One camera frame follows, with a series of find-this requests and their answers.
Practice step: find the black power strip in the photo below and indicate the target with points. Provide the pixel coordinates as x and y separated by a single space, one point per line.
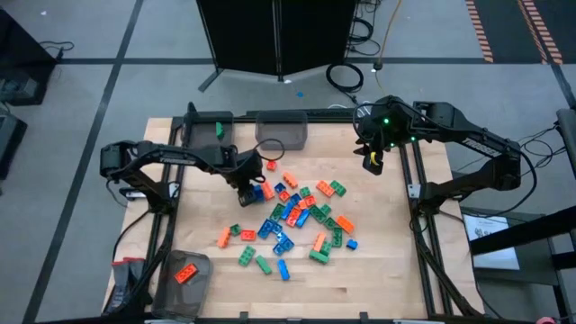
315 112

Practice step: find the blue square toy brick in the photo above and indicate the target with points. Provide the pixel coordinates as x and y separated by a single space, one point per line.
280 187
277 228
288 244
279 250
282 236
295 198
352 244

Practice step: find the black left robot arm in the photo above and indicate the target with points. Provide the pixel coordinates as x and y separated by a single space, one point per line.
180 157

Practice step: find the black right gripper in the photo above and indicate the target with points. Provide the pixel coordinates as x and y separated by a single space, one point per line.
373 144

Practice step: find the blue long toy brick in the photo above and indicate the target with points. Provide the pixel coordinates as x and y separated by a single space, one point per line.
303 218
259 193
283 270
288 210
264 229

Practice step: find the black equipment case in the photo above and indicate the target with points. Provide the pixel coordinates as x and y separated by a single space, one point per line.
9 144

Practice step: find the orange long toy brick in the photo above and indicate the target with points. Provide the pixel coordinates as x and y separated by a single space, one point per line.
345 224
223 237
248 235
294 217
325 188
290 180
186 273
319 241
267 191

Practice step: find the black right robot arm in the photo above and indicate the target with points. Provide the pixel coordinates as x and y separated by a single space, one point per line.
472 135

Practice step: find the black metal stand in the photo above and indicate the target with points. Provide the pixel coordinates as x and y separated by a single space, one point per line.
517 234

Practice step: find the black partition panel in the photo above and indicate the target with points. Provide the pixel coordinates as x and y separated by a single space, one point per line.
243 36
315 36

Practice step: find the green long toy brick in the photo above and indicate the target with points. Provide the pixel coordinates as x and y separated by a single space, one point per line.
246 256
317 214
318 257
277 212
219 130
337 237
338 188
263 264

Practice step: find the green square toy brick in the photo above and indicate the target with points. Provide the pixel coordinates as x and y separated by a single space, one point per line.
326 248
305 192
235 230
330 223
326 209

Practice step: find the orange square toy brick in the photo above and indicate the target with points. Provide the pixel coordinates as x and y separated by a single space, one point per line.
271 165
302 204
311 200
284 196

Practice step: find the black desk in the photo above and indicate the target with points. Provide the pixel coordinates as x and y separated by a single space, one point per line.
22 54

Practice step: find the grey translucent plastic bin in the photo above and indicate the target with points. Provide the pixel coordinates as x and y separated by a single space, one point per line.
180 301
200 135
281 132

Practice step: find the pink tape roll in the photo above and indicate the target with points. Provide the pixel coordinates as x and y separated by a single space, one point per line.
546 321

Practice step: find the white paper sheet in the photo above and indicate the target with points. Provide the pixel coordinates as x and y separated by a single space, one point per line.
495 261

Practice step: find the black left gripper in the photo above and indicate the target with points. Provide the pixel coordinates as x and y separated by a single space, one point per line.
247 168

